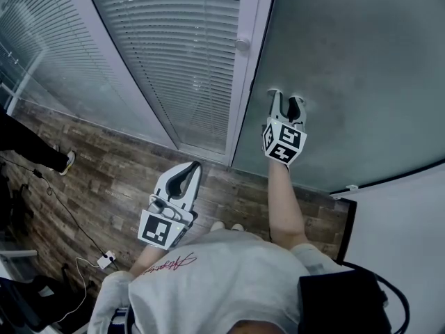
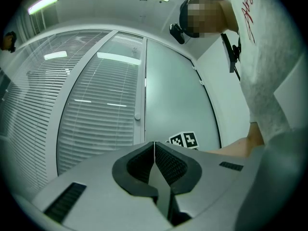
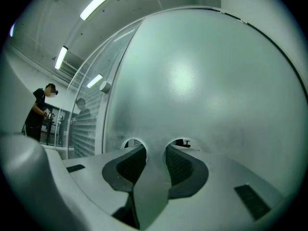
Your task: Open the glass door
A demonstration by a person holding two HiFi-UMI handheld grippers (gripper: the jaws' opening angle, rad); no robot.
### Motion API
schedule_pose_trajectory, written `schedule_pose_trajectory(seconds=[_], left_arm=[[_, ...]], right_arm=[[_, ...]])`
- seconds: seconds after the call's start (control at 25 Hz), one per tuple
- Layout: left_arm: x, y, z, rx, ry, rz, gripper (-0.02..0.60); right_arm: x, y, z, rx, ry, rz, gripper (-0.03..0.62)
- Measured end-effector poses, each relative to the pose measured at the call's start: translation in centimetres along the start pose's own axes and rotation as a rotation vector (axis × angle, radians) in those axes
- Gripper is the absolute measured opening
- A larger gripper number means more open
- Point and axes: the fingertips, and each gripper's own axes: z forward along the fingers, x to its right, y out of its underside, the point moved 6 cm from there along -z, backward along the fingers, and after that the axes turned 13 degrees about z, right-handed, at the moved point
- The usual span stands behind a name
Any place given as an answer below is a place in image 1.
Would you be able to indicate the person's left white shoe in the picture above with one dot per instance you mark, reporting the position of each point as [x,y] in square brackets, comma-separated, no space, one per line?
[217,226]

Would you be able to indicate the black power brick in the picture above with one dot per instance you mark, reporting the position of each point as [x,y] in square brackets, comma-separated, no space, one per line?
[38,173]

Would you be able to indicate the person's left forearm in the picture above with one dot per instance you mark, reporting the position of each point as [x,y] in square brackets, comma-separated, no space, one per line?
[147,259]

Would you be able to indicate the black baseboard strip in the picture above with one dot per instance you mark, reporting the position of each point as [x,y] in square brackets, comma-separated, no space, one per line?
[349,228]

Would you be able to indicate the round silver knob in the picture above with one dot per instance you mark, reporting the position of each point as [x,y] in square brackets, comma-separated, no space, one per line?
[242,44]

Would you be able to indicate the frosted glass door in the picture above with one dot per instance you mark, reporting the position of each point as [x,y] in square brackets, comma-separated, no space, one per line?
[365,64]

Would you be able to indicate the black office chair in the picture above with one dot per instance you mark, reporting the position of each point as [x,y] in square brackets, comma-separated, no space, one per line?
[38,291]
[14,207]

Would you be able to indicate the white table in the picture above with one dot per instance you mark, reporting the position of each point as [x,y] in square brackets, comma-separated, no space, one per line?
[17,255]

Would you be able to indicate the wide glass partition with blinds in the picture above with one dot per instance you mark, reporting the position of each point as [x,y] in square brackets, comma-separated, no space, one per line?
[69,47]

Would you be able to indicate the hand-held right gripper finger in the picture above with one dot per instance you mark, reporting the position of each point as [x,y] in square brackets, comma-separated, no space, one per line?
[300,115]
[276,108]

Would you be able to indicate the person's grey t-shirt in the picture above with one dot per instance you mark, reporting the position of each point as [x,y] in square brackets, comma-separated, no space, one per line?
[215,284]

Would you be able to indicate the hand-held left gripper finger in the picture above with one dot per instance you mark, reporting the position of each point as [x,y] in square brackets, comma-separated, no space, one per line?
[194,197]
[162,183]

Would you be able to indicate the narrow glass partition with blinds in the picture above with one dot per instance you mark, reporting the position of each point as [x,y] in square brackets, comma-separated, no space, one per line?
[180,47]

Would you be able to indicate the person's white shoe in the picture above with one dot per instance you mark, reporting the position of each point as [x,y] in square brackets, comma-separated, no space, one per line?
[238,227]
[217,226]

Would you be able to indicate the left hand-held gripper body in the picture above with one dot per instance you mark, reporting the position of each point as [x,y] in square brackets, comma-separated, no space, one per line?
[156,230]

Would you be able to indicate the person's right forearm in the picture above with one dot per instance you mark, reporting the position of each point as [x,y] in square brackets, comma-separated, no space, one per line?
[285,207]

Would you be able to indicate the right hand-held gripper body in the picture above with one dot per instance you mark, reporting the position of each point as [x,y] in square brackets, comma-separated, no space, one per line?
[290,137]

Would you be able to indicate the person's right white shoe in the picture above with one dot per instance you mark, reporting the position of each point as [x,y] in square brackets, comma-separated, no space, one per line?
[238,227]

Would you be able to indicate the black pack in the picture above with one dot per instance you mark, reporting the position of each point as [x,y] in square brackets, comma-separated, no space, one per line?
[340,304]

